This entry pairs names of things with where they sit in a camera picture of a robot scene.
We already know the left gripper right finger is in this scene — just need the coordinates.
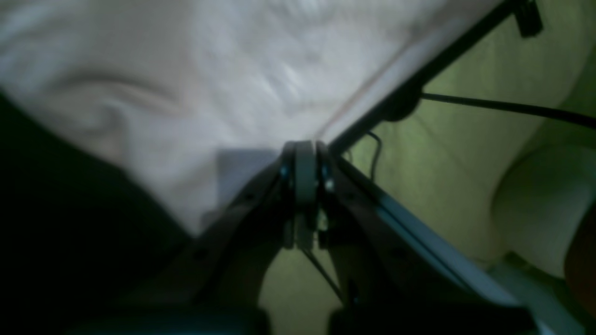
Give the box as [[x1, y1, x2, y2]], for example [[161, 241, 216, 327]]
[[317, 142, 536, 335]]

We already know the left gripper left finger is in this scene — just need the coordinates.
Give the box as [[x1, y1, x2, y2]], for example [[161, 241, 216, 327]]
[[66, 142, 317, 335]]

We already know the pink T-shirt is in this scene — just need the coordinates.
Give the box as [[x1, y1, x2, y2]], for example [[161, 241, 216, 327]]
[[0, 0, 501, 235]]

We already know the black table cloth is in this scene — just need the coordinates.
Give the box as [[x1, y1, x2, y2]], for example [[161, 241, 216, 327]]
[[0, 0, 545, 335]]

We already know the black cable on floor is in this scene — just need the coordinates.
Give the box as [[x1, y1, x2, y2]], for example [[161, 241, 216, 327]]
[[419, 92, 596, 131]]

